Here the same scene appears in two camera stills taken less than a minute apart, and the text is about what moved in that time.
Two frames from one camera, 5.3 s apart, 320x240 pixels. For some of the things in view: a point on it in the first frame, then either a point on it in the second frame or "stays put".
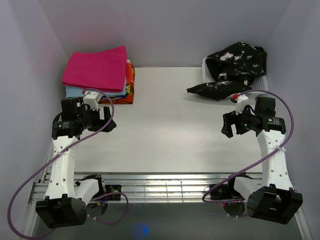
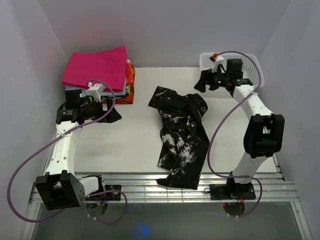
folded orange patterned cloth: (130, 75) stays put
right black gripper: (231, 118) → (206, 76)
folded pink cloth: (105, 70) stays put
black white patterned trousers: (234, 69) → (184, 141)
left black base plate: (111, 189) stays put
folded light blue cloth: (75, 92) stays put
